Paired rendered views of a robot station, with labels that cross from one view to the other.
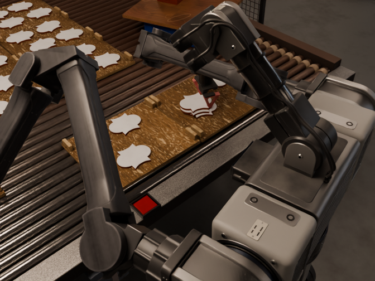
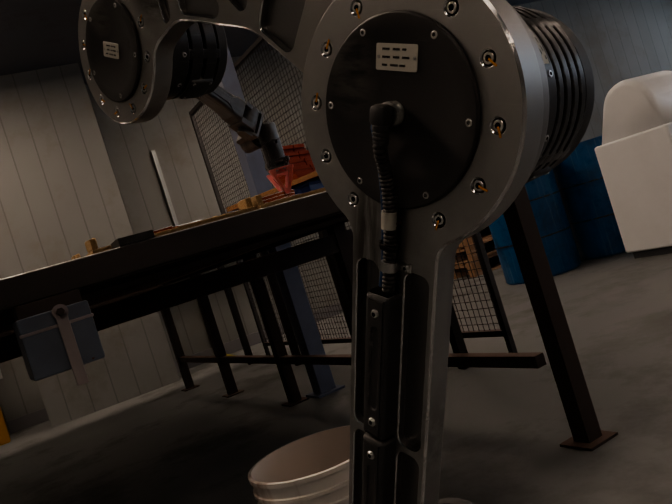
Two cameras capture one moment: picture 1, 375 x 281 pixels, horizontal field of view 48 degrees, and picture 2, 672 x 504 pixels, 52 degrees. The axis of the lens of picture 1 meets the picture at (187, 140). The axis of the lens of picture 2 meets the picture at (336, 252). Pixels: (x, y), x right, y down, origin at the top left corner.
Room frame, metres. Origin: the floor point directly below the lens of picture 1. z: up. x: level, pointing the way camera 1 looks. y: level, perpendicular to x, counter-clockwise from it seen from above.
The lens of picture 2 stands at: (-0.46, -0.52, 0.79)
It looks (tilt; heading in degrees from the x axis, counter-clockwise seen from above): 1 degrees down; 11
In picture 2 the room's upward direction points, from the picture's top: 18 degrees counter-clockwise
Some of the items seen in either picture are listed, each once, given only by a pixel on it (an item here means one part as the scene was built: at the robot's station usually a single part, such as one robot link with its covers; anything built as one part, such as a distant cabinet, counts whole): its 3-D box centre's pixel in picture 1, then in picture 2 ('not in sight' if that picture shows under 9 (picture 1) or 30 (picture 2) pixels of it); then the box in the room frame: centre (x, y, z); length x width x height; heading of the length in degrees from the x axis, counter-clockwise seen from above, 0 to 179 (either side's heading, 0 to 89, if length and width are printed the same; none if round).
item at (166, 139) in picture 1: (130, 143); (162, 240); (1.21, 0.22, 0.93); 0.41 x 0.35 x 0.02; 129
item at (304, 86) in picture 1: (298, 98); not in sight; (0.76, -0.25, 1.45); 0.09 x 0.08 x 0.12; 144
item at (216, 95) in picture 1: (208, 96); (283, 177); (1.39, -0.09, 1.00); 0.07 x 0.07 x 0.09; 19
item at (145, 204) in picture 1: (145, 206); not in sight; (0.90, 0.15, 0.92); 0.06 x 0.06 x 0.01; 40
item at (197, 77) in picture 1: (206, 77); (274, 154); (1.42, -0.08, 1.07); 0.10 x 0.07 x 0.07; 19
